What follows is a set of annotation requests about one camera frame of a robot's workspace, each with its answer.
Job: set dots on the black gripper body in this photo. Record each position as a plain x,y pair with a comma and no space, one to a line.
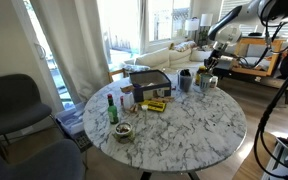
219,55

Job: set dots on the green round lid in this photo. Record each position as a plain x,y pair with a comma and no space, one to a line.
205,76

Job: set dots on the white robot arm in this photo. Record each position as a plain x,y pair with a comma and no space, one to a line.
247,23

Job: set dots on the grey translucent plastic cup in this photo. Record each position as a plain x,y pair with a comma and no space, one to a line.
185,81

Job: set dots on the white pill bottle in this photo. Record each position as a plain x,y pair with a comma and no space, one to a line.
214,82

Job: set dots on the colourful patterned pillow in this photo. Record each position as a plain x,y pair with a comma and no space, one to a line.
184,45

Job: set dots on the table lamp white shade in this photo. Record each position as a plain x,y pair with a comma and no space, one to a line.
192,25
206,20

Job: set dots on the cream sofa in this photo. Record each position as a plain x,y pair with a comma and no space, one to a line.
170,58

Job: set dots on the black low bench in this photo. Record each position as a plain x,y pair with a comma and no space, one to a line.
270,81

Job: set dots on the dark blue open box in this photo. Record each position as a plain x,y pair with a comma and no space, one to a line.
150,86

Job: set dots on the yellow and black flat box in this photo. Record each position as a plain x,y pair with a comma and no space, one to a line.
154,105

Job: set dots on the grey patterned blanket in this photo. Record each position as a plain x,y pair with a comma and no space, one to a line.
135,67

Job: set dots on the small white-capped tube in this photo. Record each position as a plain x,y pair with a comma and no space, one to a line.
144,108

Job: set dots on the white plastic bottle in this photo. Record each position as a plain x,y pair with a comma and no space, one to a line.
128,100

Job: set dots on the wooden chair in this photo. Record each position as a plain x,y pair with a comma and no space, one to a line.
116,74

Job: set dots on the light wooden desk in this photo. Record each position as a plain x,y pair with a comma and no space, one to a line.
252,160

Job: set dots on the green glass bottle red cap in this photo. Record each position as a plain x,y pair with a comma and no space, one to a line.
112,113

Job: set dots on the black table base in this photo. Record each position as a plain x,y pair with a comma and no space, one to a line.
167,176

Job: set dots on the white curtain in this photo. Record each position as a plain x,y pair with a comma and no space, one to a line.
74,46

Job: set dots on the clear plastic storage bin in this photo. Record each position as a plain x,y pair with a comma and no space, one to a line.
72,121

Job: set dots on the grey upholstered chair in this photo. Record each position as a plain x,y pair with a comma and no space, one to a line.
34,161
14,103

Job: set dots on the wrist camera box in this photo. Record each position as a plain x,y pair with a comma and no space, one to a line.
227,60

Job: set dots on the wooden frame shelf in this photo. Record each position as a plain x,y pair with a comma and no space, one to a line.
274,53

